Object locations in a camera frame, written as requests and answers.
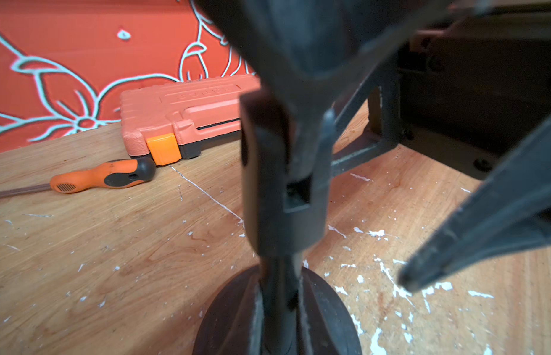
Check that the orange plastic tool case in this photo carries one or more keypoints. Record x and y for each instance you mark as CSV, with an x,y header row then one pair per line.
x,y
170,122

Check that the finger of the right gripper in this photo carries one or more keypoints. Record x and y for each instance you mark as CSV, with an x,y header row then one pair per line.
x,y
510,212

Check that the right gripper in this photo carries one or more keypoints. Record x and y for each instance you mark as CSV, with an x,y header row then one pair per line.
x,y
464,93

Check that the orange black handled screwdriver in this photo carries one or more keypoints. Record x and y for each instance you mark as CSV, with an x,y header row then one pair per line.
x,y
118,174

